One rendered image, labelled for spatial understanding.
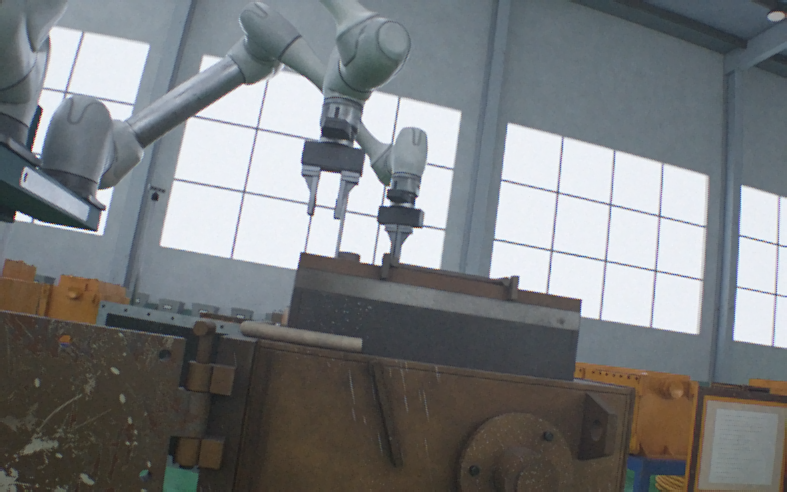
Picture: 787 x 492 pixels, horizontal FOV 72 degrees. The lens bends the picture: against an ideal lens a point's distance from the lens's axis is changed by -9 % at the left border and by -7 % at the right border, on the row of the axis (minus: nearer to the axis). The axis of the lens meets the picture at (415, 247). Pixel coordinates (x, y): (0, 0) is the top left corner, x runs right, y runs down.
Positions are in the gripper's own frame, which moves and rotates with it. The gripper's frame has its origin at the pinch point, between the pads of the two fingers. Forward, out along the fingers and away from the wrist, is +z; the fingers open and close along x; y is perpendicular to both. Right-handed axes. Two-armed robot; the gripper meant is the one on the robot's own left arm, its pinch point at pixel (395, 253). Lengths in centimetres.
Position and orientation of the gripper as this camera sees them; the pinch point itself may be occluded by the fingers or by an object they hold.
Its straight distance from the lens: 169.2
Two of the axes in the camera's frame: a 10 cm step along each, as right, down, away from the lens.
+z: -1.4, 9.8, -1.6
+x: -9.5, -0.9, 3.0
